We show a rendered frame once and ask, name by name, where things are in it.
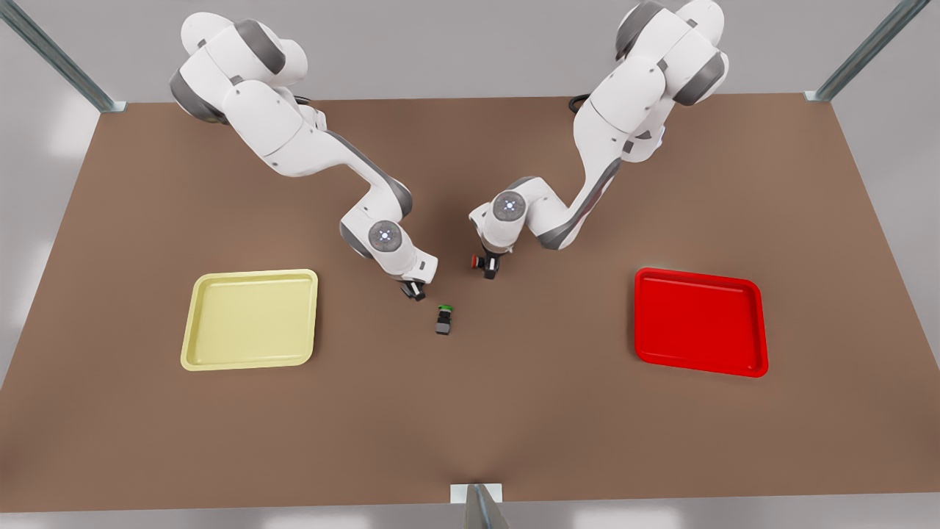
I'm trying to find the pale yellow tray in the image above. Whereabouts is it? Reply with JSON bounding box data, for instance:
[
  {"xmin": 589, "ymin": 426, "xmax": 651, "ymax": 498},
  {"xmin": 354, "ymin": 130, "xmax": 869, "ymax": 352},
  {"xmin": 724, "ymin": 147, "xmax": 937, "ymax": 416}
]
[{"xmin": 181, "ymin": 269, "xmax": 319, "ymax": 372}]

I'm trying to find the red tray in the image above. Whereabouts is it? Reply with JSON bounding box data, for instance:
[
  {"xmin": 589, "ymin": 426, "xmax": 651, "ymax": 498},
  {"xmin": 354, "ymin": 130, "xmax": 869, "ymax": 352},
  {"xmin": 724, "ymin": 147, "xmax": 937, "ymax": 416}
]
[{"xmin": 634, "ymin": 267, "xmax": 769, "ymax": 378}]

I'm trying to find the silver frame post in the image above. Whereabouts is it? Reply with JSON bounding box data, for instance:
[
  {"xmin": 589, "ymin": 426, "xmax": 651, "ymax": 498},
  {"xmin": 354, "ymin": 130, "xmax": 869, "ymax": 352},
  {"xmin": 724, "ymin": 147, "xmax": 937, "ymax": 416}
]
[
  {"xmin": 450, "ymin": 483, "xmax": 510, "ymax": 529},
  {"xmin": 0, "ymin": 0, "xmax": 127, "ymax": 114},
  {"xmin": 804, "ymin": 0, "xmax": 932, "ymax": 102}
]

